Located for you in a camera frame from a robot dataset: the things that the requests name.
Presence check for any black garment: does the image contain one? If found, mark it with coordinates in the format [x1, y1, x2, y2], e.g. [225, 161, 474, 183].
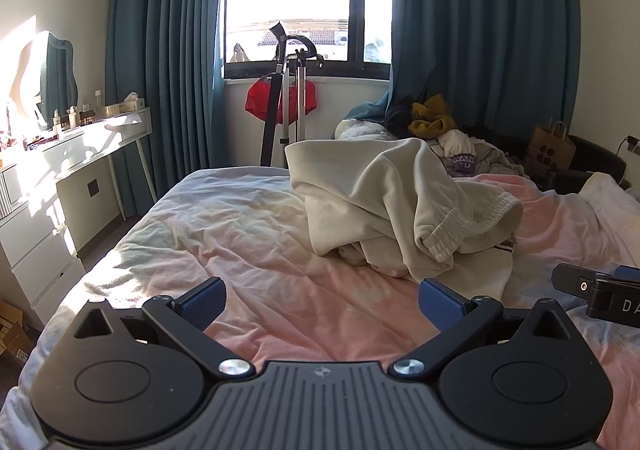
[384, 96, 413, 138]

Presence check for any white puffy comforter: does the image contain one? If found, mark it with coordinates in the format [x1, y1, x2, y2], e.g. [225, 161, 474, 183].
[334, 119, 397, 140]

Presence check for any cream zip-up jacket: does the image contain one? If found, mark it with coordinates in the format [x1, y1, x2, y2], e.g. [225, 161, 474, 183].
[285, 139, 523, 299]

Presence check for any cardboard box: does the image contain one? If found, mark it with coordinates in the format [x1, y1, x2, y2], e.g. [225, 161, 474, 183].
[0, 301, 35, 368]

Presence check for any brown paper bag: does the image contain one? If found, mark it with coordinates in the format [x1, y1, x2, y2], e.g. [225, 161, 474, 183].
[524, 121, 576, 190]

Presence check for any left teal curtain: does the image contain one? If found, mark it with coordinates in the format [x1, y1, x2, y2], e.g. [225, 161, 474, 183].
[105, 0, 231, 216]

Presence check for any mustard yellow garment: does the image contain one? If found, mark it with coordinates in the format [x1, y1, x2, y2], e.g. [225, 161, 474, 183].
[408, 94, 457, 139]

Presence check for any white vanity desk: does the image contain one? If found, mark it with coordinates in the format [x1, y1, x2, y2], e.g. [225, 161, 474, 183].
[1, 108, 157, 329]

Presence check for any metal clothes rack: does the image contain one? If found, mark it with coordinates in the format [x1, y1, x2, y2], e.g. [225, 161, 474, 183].
[259, 21, 324, 166]

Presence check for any vanity mirror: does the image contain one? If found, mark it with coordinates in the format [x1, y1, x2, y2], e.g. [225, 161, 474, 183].
[10, 30, 79, 133]

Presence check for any teal curtain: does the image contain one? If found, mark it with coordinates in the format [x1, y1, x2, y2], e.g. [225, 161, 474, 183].
[105, 0, 231, 216]
[385, 0, 583, 142]

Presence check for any black chair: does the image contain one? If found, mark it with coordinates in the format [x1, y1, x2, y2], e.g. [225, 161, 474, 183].
[547, 135, 627, 195]

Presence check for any right teal curtain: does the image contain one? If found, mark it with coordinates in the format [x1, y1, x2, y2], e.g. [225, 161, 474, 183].
[385, 0, 583, 142]

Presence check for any pastel pillow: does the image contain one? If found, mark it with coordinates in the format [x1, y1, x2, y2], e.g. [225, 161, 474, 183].
[579, 173, 640, 259]

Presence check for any red garment on rack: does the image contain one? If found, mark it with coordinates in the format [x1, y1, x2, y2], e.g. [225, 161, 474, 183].
[244, 78, 318, 122]

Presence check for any wall socket with plug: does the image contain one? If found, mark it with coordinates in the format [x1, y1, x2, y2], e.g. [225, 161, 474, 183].
[616, 135, 639, 155]

